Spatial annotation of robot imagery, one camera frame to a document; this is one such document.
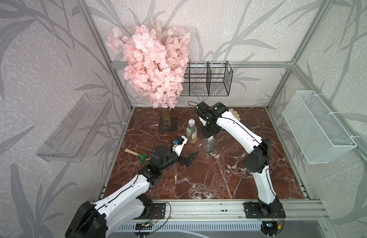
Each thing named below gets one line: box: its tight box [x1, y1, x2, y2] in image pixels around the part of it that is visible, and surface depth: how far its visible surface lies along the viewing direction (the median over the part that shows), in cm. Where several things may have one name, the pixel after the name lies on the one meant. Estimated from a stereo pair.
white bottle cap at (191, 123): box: [188, 119, 196, 128], surface depth 88 cm
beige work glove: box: [228, 108, 242, 121], surface depth 118 cm
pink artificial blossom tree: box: [107, 20, 191, 132], surface depth 67 cm
